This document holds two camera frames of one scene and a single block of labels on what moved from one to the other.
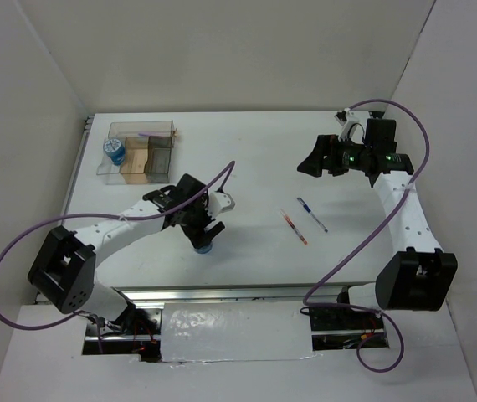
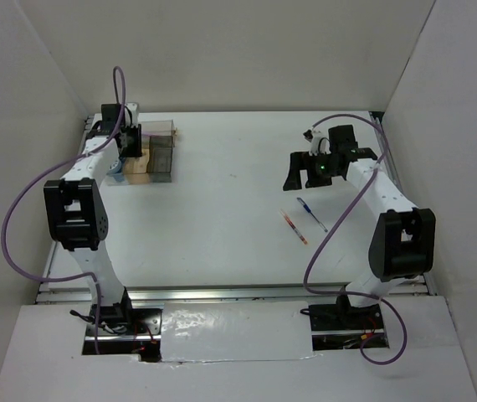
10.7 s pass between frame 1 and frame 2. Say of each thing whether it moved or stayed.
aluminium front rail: stayed
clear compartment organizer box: stayed
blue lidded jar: moved
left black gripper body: moved
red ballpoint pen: stayed
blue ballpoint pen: stayed
